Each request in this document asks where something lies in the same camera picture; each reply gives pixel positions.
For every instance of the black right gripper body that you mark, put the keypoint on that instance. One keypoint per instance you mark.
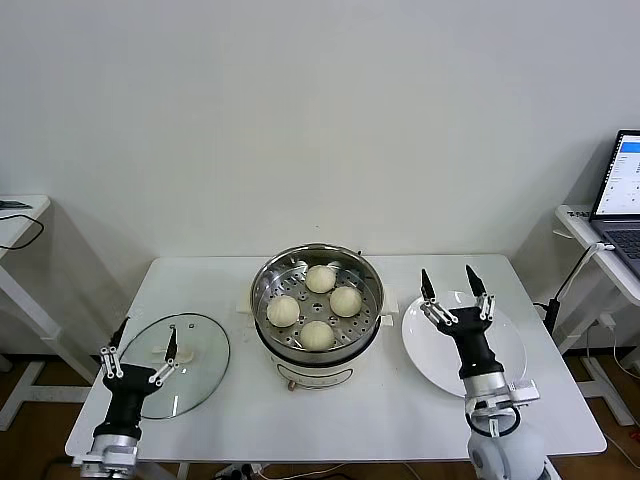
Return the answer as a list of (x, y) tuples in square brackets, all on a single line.
[(472, 345)]

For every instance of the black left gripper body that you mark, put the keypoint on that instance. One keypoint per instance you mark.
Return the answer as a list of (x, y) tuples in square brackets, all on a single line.
[(127, 395)]

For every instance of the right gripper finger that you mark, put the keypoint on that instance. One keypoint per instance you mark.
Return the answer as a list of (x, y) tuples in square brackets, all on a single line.
[(477, 282), (428, 287)]

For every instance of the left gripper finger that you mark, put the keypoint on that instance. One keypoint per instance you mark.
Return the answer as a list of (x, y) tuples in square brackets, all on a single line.
[(111, 362), (172, 342)]

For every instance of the glass pot lid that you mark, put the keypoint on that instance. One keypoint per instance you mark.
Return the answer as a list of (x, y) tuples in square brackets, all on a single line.
[(200, 380)]

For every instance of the white steamed baozi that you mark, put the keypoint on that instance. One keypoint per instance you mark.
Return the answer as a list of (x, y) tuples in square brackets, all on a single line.
[(283, 310), (316, 335), (346, 301), (320, 278)]

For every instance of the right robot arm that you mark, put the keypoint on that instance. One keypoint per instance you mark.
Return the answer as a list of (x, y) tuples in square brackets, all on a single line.
[(505, 450)]

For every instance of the stainless steel steamer basket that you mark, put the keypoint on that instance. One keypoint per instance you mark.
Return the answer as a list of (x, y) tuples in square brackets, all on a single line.
[(280, 280)]

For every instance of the white round plate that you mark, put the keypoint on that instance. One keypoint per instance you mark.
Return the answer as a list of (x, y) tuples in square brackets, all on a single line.
[(425, 350)]

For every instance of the white side table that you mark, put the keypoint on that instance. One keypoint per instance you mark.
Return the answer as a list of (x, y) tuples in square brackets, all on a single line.
[(20, 230), (575, 217)]

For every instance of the grey laptop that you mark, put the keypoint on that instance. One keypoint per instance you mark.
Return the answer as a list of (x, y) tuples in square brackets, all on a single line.
[(615, 170)]

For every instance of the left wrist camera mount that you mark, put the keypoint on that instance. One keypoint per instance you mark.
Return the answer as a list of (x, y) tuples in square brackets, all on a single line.
[(107, 462)]

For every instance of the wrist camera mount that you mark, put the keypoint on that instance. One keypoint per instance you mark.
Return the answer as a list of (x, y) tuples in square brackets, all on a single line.
[(524, 394), (107, 462)]

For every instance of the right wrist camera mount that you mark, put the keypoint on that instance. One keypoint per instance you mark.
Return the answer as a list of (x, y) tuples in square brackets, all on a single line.
[(524, 394)]

